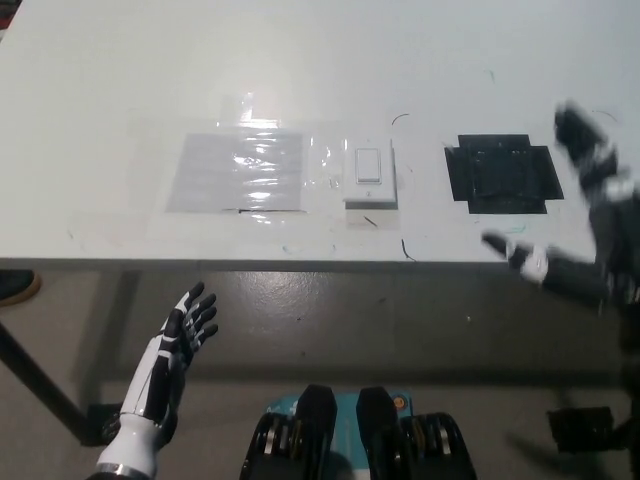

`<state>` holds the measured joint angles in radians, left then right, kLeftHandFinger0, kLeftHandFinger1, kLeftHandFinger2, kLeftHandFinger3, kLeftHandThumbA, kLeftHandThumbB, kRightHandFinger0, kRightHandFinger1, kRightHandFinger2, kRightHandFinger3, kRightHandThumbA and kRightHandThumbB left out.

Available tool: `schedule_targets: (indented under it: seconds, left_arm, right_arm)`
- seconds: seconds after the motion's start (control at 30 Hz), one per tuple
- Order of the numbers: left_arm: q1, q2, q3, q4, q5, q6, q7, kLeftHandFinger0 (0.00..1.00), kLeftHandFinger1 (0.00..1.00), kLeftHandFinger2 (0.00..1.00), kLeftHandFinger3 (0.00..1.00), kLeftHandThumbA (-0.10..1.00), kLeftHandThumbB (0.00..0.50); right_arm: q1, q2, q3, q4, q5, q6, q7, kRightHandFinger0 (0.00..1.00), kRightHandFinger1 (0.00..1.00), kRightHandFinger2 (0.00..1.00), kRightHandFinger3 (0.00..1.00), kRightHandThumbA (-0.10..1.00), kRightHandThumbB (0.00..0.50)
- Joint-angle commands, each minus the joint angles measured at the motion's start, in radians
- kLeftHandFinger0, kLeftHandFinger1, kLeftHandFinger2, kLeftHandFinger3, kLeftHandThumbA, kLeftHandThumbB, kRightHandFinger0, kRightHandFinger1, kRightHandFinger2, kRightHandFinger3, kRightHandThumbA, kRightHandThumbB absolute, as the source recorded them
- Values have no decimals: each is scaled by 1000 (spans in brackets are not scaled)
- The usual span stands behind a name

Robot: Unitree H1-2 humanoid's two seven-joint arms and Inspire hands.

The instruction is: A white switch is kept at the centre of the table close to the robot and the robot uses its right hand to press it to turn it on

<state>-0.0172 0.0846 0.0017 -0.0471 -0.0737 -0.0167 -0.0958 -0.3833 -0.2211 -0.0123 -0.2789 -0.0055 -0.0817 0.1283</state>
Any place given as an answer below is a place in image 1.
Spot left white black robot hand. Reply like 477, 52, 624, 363
94, 281, 220, 474

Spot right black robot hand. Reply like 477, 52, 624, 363
481, 99, 640, 321

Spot white wall light switch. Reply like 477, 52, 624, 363
342, 138, 400, 210

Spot black table foot plate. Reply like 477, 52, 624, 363
79, 402, 127, 447
546, 406, 617, 455

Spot black tape patch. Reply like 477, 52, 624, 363
443, 133, 565, 216

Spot grey paper sheet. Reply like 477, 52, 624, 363
164, 131, 309, 214

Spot clear plastic tape film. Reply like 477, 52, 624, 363
214, 91, 347, 225

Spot red patterned rug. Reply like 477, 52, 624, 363
0, 0, 25, 51

